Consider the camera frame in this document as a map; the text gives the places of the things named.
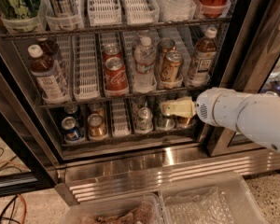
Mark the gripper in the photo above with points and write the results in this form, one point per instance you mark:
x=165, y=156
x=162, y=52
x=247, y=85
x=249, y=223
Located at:
x=215, y=106

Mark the brown tea bottle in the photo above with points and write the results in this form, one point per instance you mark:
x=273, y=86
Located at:
x=204, y=53

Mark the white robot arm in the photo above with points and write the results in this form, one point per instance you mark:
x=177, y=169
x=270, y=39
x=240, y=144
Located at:
x=256, y=116

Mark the clear water bottle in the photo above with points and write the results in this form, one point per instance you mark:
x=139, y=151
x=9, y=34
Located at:
x=144, y=57

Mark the empty white tray bottom shelf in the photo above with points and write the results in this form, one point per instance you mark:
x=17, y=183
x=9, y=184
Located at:
x=120, y=118

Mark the empty white tray shelf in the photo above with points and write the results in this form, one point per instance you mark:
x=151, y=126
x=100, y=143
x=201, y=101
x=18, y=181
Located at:
x=85, y=71
x=120, y=118

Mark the steel fridge base grille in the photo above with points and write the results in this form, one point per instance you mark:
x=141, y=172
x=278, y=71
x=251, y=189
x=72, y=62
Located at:
x=147, y=170

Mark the clear bottle top shelf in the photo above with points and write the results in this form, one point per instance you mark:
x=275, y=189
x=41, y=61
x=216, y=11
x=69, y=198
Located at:
x=177, y=10

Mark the empty white tray middle shelf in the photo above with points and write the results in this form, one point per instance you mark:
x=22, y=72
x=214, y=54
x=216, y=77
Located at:
x=85, y=71

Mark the left front tea bottle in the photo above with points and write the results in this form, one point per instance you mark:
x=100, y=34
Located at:
x=49, y=76

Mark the left rear tea bottle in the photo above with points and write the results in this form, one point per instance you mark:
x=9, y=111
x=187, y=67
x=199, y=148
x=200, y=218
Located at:
x=52, y=49

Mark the plaid patterned can top shelf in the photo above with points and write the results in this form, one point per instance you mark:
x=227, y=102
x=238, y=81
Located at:
x=64, y=8

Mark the open glass fridge door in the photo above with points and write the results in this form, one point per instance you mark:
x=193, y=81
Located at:
x=21, y=129

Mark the bottom right rear gold can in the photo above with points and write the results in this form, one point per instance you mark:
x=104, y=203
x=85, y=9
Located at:
x=182, y=94

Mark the bottom right front gold can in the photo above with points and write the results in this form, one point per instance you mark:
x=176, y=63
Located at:
x=185, y=122

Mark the rear green soda can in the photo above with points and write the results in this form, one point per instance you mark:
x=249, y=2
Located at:
x=161, y=98

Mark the green soda can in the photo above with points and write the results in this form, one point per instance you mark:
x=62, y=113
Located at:
x=161, y=98
x=164, y=123

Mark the front green soda can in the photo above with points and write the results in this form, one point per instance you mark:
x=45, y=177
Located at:
x=164, y=123

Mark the front gold soda can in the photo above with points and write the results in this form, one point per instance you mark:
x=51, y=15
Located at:
x=170, y=75

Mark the gold soda can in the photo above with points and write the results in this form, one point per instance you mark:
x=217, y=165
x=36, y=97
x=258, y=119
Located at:
x=166, y=44
x=170, y=75

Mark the front silver soda can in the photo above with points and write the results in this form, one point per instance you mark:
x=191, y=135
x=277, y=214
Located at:
x=144, y=120

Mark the silver soda can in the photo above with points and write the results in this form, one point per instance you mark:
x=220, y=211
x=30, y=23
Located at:
x=139, y=102
x=144, y=120

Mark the rear silver soda can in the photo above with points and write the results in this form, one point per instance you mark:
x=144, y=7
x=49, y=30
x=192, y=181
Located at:
x=139, y=102

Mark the rear gold soda can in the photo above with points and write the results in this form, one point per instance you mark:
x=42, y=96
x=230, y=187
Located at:
x=166, y=44

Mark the front red cola can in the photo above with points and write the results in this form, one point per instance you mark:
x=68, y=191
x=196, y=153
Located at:
x=116, y=83

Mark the red cola can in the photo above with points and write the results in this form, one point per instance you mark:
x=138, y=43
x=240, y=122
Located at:
x=116, y=83
x=110, y=51

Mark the rear red cola can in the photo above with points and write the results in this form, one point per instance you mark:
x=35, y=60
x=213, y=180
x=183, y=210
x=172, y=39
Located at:
x=110, y=51

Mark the right clear plastic bin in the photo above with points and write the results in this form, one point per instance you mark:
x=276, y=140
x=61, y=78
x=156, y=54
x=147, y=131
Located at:
x=243, y=206

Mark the clear plastic bin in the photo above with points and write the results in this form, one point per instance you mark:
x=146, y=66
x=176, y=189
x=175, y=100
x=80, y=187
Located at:
x=141, y=208
x=243, y=206

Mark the bubble wrap sheet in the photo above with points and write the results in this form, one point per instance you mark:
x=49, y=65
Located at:
x=199, y=206

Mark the empty white tray top right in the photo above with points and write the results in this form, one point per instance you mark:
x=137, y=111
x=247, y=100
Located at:
x=141, y=11

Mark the left clear plastic bin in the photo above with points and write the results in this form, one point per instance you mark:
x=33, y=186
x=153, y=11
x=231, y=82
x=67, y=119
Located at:
x=141, y=208

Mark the rear blue pepsi can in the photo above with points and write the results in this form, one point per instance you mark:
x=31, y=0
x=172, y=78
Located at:
x=73, y=111

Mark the blue pepsi can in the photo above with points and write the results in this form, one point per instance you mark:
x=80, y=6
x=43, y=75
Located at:
x=71, y=130
x=73, y=111

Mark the front blue pepsi can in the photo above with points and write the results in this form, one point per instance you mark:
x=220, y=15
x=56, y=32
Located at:
x=71, y=130

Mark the empty white tray top left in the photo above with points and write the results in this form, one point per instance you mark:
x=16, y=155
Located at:
x=104, y=12

